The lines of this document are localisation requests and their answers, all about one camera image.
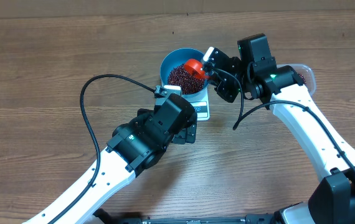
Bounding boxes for red measuring scoop blue handle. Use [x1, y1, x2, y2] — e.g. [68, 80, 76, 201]
[183, 58, 210, 80]

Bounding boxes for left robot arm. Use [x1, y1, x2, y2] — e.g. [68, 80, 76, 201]
[28, 93, 197, 223]

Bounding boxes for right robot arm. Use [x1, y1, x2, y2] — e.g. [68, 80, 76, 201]
[202, 34, 355, 223]

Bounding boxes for white kitchen scale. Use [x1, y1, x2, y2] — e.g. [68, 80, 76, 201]
[160, 83, 211, 121]

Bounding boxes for blue bowl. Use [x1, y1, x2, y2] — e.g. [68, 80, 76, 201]
[160, 48, 208, 101]

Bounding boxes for red beans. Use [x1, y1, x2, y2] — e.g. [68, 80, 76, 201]
[168, 64, 205, 95]

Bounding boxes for clear plastic container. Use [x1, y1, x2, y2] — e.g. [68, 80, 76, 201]
[289, 63, 317, 96]

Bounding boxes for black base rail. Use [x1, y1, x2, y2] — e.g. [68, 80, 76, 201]
[93, 207, 288, 224]

